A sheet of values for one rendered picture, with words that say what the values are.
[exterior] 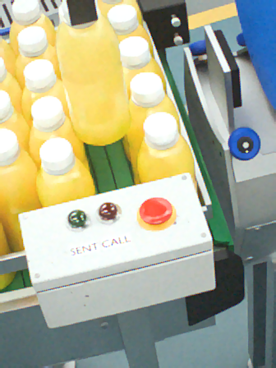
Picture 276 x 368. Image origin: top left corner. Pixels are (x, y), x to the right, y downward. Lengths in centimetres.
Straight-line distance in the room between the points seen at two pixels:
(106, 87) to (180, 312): 39
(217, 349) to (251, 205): 91
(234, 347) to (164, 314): 90
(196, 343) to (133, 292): 117
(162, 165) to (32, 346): 35
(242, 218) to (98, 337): 26
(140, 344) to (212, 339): 101
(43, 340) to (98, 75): 43
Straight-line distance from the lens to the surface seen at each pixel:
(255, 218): 141
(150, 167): 120
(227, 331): 229
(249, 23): 139
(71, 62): 109
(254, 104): 144
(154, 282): 111
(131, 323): 122
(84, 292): 110
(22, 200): 123
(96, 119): 115
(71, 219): 109
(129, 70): 129
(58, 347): 140
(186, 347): 227
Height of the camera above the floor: 196
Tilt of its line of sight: 50 degrees down
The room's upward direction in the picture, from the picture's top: 10 degrees counter-clockwise
